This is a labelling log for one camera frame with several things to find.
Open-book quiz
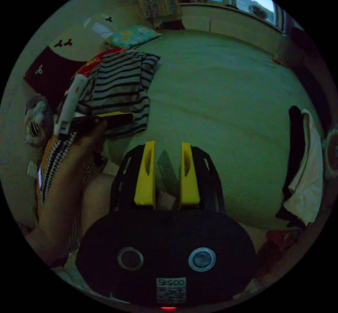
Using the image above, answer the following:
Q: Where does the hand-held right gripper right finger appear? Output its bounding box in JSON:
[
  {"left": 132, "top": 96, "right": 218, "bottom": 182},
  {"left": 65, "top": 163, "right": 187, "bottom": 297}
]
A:
[{"left": 180, "top": 141, "right": 201, "bottom": 210}]

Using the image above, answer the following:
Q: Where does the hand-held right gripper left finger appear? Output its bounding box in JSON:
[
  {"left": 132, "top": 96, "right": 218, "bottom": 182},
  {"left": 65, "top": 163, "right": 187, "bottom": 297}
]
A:
[{"left": 133, "top": 140, "right": 156, "bottom": 209}]

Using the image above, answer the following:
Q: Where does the black gray striped shirt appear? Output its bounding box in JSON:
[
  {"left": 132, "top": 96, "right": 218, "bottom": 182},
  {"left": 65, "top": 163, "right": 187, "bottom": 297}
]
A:
[{"left": 76, "top": 50, "right": 162, "bottom": 140}]

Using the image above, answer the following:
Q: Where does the person's left forearm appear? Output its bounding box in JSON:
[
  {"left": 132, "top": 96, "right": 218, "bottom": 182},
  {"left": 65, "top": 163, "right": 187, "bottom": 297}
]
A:
[{"left": 24, "top": 143, "right": 92, "bottom": 269}]

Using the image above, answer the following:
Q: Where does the person's left hand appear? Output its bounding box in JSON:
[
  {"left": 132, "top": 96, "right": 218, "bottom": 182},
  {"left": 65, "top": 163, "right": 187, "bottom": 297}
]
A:
[{"left": 69, "top": 119, "right": 109, "bottom": 168}]

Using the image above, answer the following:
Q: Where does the person's body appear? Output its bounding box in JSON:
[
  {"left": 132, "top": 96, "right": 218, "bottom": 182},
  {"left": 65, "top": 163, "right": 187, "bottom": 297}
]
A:
[{"left": 37, "top": 130, "right": 119, "bottom": 276}]

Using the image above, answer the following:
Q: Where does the red printed garment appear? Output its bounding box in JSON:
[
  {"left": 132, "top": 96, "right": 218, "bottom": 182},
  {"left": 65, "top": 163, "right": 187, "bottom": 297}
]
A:
[{"left": 75, "top": 47, "right": 127, "bottom": 79}]

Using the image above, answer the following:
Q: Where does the floral printed pillow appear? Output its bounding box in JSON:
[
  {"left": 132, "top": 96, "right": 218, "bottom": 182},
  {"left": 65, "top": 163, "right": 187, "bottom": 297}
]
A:
[{"left": 104, "top": 25, "right": 163, "bottom": 50}]

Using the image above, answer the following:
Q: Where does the bed with pale quilt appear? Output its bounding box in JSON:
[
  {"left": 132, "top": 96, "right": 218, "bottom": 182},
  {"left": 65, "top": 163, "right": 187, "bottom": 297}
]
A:
[{"left": 101, "top": 29, "right": 326, "bottom": 231}]

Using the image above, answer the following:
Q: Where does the pile of clothes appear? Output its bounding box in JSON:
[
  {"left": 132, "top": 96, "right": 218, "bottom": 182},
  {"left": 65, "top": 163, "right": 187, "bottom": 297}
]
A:
[{"left": 275, "top": 105, "right": 324, "bottom": 226}]

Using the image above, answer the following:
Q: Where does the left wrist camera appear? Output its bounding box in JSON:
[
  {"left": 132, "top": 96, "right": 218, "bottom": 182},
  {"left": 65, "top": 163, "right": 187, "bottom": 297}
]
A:
[{"left": 52, "top": 75, "right": 88, "bottom": 136}]

